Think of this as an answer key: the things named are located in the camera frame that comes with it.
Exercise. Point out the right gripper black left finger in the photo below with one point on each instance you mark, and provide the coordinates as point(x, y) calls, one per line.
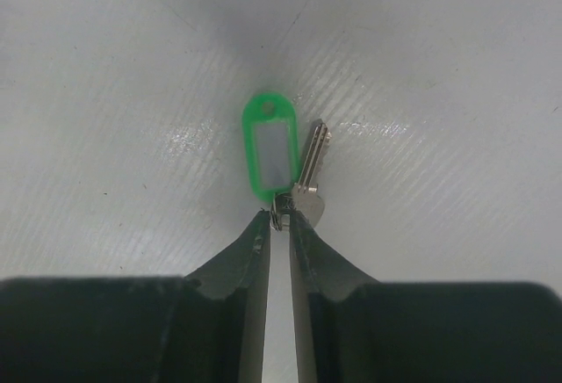
point(207, 326)

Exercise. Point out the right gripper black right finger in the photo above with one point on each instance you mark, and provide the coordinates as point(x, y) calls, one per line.
point(350, 327)

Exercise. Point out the key with green tag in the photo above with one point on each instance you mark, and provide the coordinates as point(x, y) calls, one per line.
point(279, 174)

